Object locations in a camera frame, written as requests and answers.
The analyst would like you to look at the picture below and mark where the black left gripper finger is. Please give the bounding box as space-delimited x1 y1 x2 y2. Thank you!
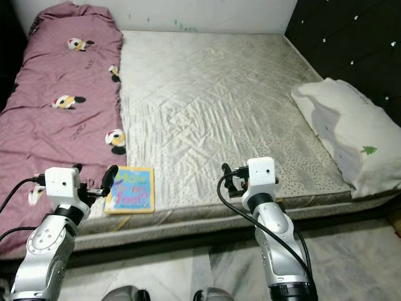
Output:
100 165 119 193

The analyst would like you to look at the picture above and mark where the white pillow with tree print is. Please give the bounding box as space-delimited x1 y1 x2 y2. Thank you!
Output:
291 78 401 199

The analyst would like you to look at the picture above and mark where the colourful children's book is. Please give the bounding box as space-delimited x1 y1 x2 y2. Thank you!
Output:
103 166 156 214

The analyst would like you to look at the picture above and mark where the grey quilted mattress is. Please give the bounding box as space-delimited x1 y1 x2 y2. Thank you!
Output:
13 30 401 253

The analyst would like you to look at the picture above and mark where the pink cartoon print blanket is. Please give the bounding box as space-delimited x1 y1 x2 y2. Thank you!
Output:
0 1 128 260

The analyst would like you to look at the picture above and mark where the silver left robot leg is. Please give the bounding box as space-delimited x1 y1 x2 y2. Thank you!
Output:
110 287 152 301

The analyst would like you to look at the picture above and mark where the silver robot leg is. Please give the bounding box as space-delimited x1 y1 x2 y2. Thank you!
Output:
110 287 152 301
194 287 236 301

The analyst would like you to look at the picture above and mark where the silver right robot leg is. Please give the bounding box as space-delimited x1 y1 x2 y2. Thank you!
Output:
194 287 236 301

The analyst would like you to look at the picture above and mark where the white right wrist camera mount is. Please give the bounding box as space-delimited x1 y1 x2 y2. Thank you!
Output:
241 157 280 202

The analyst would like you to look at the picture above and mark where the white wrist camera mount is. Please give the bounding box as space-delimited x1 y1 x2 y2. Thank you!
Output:
241 157 280 202
45 166 92 216

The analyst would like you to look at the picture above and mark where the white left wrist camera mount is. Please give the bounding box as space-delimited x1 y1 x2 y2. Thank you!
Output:
45 166 92 216

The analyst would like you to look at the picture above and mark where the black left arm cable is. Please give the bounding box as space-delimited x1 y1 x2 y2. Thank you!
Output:
0 177 48 243

